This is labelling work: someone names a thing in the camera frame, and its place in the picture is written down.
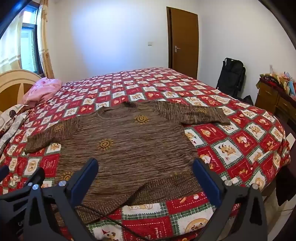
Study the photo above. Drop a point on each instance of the pink pillow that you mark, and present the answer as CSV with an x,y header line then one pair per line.
x,y
42,90

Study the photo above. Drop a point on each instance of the brown wooden door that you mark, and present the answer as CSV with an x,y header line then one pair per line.
x,y
185,41

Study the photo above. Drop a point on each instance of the wooden dresser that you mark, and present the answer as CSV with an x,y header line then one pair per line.
x,y
268,97

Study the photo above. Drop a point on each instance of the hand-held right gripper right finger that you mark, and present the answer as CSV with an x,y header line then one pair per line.
x,y
205,180

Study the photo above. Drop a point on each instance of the cream wooden headboard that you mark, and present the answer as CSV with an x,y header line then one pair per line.
x,y
11,92

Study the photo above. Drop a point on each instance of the window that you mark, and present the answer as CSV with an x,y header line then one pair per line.
x,y
27,46

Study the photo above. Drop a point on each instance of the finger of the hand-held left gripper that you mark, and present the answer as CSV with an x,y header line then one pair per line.
x,y
38,176
3,172

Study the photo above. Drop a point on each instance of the grey patterned quilt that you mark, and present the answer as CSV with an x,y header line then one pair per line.
x,y
9,122

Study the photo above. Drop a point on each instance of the brown knit sweater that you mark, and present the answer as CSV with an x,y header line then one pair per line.
x,y
129,143

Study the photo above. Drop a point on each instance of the pile of colourful clothes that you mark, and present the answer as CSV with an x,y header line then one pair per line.
x,y
282,81

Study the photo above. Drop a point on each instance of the red checkered printed blanket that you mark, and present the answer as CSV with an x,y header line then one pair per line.
x,y
242,143

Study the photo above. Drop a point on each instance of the yellow patterned curtain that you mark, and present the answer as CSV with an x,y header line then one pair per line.
x,y
45,46

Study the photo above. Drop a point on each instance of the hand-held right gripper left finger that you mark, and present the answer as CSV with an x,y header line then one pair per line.
x,y
85,180

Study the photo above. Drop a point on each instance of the dark cloth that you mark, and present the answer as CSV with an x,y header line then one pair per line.
x,y
285,185

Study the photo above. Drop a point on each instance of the black backpack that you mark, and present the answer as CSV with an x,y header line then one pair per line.
x,y
231,76

